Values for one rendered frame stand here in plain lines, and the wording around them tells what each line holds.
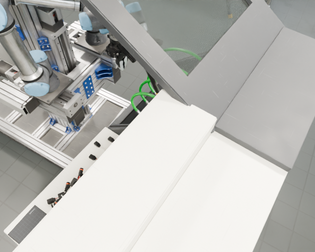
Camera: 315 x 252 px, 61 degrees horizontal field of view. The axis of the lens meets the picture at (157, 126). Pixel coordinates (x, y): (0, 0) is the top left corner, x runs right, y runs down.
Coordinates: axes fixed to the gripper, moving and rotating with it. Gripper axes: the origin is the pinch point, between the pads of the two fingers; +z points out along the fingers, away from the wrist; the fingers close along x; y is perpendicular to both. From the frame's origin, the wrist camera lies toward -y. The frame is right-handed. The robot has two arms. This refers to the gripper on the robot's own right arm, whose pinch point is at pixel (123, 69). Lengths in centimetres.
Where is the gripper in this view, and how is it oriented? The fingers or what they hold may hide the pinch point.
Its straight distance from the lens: 148.3
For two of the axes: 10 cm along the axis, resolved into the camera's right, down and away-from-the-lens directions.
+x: -5.7, 6.7, -4.7
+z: -0.4, 5.5, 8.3
